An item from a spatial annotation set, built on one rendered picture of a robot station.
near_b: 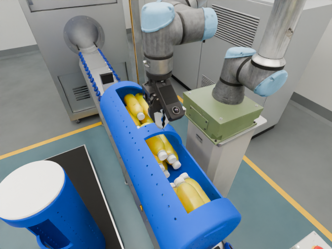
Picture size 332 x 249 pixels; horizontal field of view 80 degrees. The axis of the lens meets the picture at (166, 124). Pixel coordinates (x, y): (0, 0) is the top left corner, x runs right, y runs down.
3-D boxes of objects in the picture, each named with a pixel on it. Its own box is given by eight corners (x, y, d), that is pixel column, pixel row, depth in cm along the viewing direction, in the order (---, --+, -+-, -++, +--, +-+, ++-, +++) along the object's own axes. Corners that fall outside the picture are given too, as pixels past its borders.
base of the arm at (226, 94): (229, 86, 104) (235, 68, 98) (249, 101, 94) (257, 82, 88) (205, 91, 99) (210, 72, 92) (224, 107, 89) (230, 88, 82)
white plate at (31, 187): (4, 166, 93) (6, 168, 94) (-21, 227, 73) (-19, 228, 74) (67, 155, 98) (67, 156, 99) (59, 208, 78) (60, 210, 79)
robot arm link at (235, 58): (233, 70, 96) (242, 41, 88) (254, 82, 87) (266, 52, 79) (214, 73, 92) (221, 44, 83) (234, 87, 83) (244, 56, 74)
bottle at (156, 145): (136, 132, 95) (151, 160, 83) (142, 121, 92) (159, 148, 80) (148, 133, 99) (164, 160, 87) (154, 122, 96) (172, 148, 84)
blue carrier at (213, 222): (143, 115, 137) (146, 77, 119) (226, 241, 79) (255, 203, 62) (101, 124, 124) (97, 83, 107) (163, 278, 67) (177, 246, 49)
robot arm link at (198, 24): (197, 0, 55) (161, 5, 51) (223, 9, 47) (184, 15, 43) (194, 31, 60) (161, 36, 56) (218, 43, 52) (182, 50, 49)
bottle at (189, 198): (200, 233, 58) (170, 183, 70) (200, 240, 63) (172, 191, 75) (220, 221, 60) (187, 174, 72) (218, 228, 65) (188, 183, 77)
